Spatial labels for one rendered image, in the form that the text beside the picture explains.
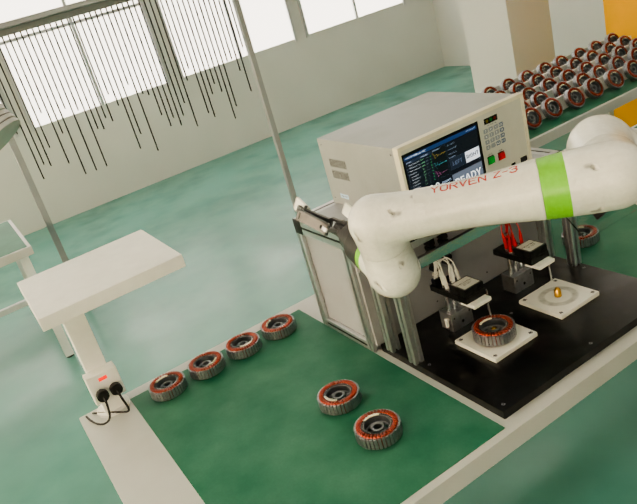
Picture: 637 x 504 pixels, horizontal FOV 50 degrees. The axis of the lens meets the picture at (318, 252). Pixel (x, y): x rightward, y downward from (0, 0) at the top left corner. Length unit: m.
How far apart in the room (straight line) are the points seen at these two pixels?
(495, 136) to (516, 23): 3.86
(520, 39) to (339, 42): 3.71
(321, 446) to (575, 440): 1.26
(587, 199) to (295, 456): 0.89
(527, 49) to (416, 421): 4.46
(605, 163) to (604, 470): 1.54
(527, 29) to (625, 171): 4.61
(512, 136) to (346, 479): 1.00
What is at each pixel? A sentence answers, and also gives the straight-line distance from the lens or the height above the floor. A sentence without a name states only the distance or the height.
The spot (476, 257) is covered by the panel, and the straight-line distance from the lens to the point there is 2.10.
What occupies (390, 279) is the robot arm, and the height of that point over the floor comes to 1.18.
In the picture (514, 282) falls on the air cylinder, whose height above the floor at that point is 0.81.
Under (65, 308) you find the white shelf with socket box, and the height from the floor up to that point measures 1.20.
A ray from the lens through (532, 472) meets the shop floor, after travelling 2.60.
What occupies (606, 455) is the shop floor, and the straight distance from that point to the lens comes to 2.65.
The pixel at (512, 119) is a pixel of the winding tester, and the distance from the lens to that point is 1.94.
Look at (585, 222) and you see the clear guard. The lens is 1.80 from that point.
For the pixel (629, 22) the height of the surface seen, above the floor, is 0.80.
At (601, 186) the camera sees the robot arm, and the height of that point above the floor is 1.32.
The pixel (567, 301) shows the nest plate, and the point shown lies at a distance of 1.97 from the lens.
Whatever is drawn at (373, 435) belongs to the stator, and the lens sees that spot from 1.61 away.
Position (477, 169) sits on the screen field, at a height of 1.18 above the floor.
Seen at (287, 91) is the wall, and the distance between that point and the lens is 8.63.
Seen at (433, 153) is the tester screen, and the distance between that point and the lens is 1.76.
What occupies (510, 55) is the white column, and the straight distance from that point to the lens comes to 5.73.
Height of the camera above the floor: 1.78
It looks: 22 degrees down
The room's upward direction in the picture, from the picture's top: 16 degrees counter-clockwise
